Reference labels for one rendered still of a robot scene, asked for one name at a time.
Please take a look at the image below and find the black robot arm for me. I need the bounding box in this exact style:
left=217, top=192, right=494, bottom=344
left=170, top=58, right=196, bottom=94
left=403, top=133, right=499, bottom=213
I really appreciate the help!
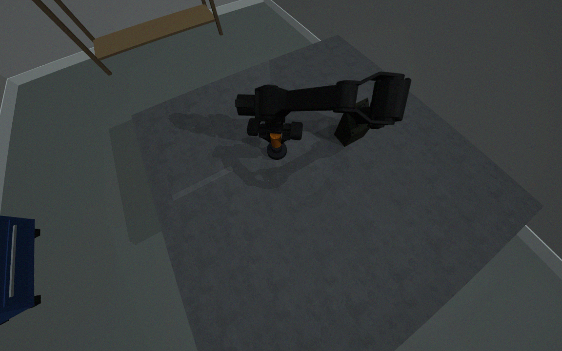
left=235, top=72, right=411, bottom=129

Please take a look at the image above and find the orange knob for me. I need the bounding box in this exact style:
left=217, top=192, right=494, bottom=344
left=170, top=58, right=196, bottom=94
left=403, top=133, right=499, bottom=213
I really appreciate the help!
left=270, top=133, right=281, bottom=148

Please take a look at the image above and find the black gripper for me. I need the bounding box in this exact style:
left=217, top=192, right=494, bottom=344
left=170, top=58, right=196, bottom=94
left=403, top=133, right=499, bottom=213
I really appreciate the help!
left=247, top=117, right=303, bottom=144

